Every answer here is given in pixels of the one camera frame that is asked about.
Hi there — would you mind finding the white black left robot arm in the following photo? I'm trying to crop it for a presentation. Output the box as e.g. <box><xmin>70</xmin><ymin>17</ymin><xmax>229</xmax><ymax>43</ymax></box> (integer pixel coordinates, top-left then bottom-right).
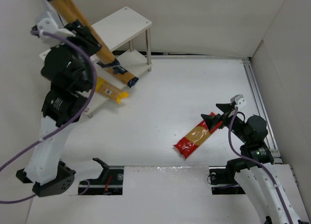
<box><xmin>16</xmin><ymin>20</ymin><xmax>101</xmax><ymax>197</ymax></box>

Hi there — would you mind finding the white two-tier shelf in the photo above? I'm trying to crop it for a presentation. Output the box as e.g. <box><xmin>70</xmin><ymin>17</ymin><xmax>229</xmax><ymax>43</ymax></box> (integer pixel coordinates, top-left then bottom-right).
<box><xmin>39</xmin><ymin>6</ymin><xmax>153</xmax><ymax>118</ymax></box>

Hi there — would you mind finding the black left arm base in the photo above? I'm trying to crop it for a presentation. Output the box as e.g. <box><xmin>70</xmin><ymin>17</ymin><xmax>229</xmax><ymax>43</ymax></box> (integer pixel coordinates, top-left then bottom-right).
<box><xmin>78</xmin><ymin>158</ymin><xmax>124</xmax><ymax>196</ymax></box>

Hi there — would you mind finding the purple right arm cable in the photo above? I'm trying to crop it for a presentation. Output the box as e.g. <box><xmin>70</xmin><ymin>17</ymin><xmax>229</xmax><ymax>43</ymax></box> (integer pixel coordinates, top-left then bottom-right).
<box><xmin>228</xmin><ymin>107</ymin><xmax>294</xmax><ymax>224</ymax></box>

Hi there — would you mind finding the red spaghetti bag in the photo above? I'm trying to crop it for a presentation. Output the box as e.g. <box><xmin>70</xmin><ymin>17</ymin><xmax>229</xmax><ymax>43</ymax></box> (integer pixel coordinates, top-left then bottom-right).
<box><xmin>174</xmin><ymin>120</ymin><xmax>222</xmax><ymax>160</ymax></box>

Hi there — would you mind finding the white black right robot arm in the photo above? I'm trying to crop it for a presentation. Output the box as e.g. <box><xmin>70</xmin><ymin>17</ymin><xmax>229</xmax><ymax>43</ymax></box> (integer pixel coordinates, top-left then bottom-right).
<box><xmin>201</xmin><ymin>103</ymin><xmax>304</xmax><ymax>224</ymax></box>

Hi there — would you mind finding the yellow spaghetti bag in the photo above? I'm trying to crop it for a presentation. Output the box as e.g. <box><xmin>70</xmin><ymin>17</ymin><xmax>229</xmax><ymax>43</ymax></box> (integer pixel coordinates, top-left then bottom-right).
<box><xmin>95</xmin><ymin>76</ymin><xmax>129</xmax><ymax>104</ymax></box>

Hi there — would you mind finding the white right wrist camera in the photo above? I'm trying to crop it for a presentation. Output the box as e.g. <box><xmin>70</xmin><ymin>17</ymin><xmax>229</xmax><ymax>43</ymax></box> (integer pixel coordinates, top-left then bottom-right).
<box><xmin>230</xmin><ymin>94</ymin><xmax>247</xmax><ymax>111</ymax></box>

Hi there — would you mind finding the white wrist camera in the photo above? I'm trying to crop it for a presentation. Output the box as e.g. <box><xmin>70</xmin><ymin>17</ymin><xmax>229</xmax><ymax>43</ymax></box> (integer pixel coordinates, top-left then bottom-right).
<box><xmin>230</xmin><ymin>94</ymin><xmax>247</xmax><ymax>111</ymax></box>
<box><xmin>30</xmin><ymin>11</ymin><xmax>75</xmax><ymax>41</ymax></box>

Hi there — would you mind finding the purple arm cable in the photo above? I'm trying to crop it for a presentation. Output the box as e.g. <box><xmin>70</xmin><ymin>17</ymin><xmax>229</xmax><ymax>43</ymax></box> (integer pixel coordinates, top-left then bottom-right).
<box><xmin>228</xmin><ymin>107</ymin><xmax>294</xmax><ymax>224</ymax></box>
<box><xmin>0</xmin><ymin>31</ymin><xmax>98</xmax><ymax>205</ymax></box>

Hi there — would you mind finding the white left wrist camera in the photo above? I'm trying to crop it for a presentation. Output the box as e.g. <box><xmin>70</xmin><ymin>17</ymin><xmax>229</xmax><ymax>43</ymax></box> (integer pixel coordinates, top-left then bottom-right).
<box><xmin>30</xmin><ymin>11</ymin><xmax>75</xmax><ymax>41</ymax></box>

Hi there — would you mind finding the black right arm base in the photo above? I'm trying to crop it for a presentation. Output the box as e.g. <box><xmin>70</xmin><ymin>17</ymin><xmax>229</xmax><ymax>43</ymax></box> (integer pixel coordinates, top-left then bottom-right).
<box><xmin>207</xmin><ymin>166</ymin><xmax>245</xmax><ymax>195</ymax></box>

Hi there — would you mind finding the aluminium frame rail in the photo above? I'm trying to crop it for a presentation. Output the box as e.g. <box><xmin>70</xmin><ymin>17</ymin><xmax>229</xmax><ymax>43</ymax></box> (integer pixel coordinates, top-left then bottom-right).
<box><xmin>242</xmin><ymin>59</ymin><xmax>283</xmax><ymax>164</ymax></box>

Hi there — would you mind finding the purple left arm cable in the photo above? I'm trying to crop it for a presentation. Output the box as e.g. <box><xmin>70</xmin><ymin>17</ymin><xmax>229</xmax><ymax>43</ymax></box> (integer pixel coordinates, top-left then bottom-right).
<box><xmin>0</xmin><ymin>31</ymin><xmax>98</xmax><ymax>205</ymax></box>

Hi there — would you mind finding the blue spaghetti bag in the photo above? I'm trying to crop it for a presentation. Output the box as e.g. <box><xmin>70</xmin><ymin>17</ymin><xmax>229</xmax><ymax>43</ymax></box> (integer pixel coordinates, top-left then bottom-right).
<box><xmin>46</xmin><ymin>0</ymin><xmax>120</xmax><ymax>68</ymax></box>
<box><xmin>106</xmin><ymin>65</ymin><xmax>139</xmax><ymax>87</ymax></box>

